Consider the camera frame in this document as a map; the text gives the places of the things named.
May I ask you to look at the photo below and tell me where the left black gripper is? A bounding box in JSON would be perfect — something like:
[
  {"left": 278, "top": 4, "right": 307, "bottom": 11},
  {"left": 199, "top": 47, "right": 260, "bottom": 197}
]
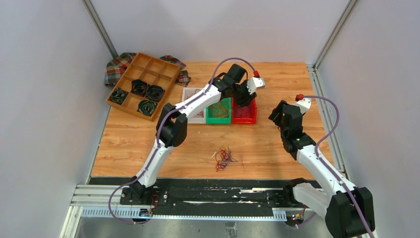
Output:
[{"left": 232, "top": 80, "right": 258, "bottom": 108}]

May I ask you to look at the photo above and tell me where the orange and purple wire tangle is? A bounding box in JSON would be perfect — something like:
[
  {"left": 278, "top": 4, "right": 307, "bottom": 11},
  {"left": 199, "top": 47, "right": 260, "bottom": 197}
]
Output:
[{"left": 211, "top": 146, "right": 239, "bottom": 173}]

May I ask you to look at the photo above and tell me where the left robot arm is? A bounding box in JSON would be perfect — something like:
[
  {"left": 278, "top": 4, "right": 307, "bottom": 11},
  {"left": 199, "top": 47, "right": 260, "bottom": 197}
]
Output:
[{"left": 129, "top": 64, "right": 265, "bottom": 205}]

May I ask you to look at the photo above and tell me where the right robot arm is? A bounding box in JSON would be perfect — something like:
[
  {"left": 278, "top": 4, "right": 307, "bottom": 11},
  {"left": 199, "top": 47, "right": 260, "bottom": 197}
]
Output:
[{"left": 268, "top": 97, "right": 375, "bottom": 238}]

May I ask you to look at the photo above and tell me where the red plastic bin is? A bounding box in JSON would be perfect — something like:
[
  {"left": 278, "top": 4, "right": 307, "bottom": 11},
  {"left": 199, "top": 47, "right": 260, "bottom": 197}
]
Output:
[{"left": 231, "top": 98, "right": 258, "bottom": 124}]

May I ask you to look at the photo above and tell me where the green plastic bin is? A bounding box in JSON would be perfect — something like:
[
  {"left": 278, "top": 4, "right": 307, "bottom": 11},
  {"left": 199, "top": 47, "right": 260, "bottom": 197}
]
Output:
[{"left": 206, "top": 98, "right": 232, "bottom": 124}]

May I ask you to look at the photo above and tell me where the white plastic bin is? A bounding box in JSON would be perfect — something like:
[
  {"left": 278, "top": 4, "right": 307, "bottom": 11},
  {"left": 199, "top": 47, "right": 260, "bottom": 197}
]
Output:
[{"left": 181, "top": 87, "right": 208, "bottom": 125}]

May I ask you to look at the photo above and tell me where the orange wooden compartment tray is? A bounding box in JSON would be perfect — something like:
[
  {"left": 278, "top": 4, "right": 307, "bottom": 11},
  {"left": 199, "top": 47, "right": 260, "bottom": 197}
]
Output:
[{"left": 106, "top": 53, "right": 181, "bottom": 121}]

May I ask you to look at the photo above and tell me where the plaid cloth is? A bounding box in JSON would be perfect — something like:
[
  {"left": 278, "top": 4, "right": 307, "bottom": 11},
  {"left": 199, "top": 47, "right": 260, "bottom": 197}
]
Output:
[{"left": 104, "top": 52, "right": 191, "bottom": 87}]

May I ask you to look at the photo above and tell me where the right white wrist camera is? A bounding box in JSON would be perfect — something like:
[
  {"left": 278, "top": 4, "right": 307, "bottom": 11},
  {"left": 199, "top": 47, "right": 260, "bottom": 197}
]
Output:
[{"left": 293, "top": 94, "right": 312, "bottom": 115}]

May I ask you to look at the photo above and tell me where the orange wire in green bin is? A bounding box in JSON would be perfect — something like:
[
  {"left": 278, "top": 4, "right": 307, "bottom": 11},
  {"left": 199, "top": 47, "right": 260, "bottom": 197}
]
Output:
[{"left": 211, "top": 100, "right": 232, "bottom": 119}]

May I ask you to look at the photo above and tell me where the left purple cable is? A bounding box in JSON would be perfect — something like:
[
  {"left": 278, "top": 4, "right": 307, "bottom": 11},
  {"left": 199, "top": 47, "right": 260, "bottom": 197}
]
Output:
[{"left": 108, "top": 57, "right": 261, "bottom": 225}]

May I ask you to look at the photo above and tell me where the purple cable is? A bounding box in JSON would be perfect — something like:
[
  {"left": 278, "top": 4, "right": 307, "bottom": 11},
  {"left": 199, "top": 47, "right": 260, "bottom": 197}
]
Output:
[
  {"left": 295, "top": 94, "right": 376, "bottom": 238},
  {"left": 108, "top": 57, "right": 261, "bottom": 225}
]

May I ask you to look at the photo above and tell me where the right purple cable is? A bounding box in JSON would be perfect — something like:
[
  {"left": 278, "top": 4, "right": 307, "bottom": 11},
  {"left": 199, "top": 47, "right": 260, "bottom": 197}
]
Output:
[{"left": 295, "top": 94, "right": 376, "bottom": 238}]

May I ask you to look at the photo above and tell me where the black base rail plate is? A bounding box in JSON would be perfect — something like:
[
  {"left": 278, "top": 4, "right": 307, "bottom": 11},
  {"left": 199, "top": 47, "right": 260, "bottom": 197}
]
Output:
[{"left": 88, "top": 177, "right": 317, "bottom": 218}]

